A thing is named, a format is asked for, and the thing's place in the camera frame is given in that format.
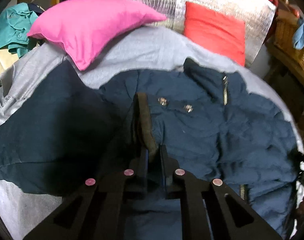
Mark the navy blue zip jacket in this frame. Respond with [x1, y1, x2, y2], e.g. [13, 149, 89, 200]
[0, 59, 298, 239]

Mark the grey bed sheet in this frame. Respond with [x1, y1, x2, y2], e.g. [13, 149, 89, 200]
[0, 27, 293, 239]

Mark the cream leather sofa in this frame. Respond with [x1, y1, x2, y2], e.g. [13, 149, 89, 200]
[0, 49, 19, 74]

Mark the wicker basket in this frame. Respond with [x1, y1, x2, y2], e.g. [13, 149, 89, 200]
[273, 17, 304, 75]

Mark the red-orange pillow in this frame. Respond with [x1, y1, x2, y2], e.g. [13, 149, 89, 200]
[183, 2, 245, 66]

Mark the pink pillow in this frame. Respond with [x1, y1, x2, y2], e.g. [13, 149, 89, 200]
[27, 0, 167, 70]

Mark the light blue cloth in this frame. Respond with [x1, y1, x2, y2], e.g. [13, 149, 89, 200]
[292, 17, 304, 50]

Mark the teal garment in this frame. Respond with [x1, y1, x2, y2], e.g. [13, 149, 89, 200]
[0, 3, 38, 58]

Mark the silver foil insulation panel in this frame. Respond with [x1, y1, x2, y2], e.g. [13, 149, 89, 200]
[136, 0, 276, 67]

